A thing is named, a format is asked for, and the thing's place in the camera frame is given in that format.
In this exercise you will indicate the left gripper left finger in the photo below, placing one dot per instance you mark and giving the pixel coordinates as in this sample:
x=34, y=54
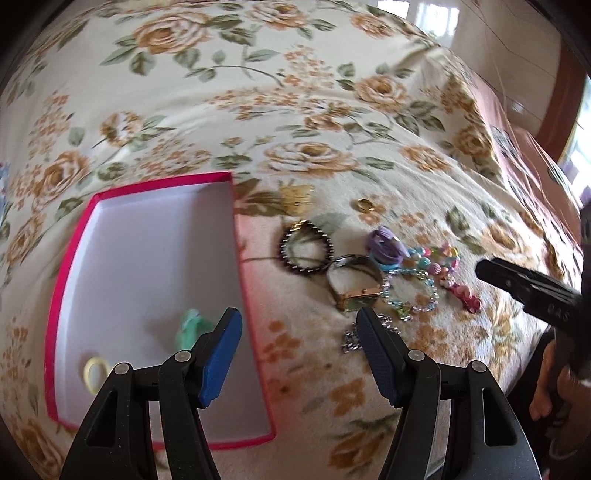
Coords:
x=114, y=440

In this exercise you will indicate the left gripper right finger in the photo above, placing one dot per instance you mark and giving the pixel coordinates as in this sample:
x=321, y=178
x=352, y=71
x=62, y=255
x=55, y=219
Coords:
x=485, y=441

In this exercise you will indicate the yellow hair clip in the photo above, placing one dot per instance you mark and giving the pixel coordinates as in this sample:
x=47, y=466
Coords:
x=296, y=199

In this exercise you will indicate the person's right hand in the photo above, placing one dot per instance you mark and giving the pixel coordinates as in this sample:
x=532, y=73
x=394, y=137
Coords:
x=573, y=392

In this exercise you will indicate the pink heart bedsheet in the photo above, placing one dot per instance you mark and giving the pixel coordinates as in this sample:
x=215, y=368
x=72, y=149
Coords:
x=532, y=176

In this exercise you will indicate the red shallow box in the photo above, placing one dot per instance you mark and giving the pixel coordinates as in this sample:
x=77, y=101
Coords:
x=141, y=256

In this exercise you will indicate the floral cream blanket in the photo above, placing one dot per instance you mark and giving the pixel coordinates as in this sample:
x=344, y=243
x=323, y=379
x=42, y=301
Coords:
x=353, y=100

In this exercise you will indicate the blue bear print pillow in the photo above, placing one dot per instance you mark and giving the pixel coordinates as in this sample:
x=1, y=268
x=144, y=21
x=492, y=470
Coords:
x=4, y=173

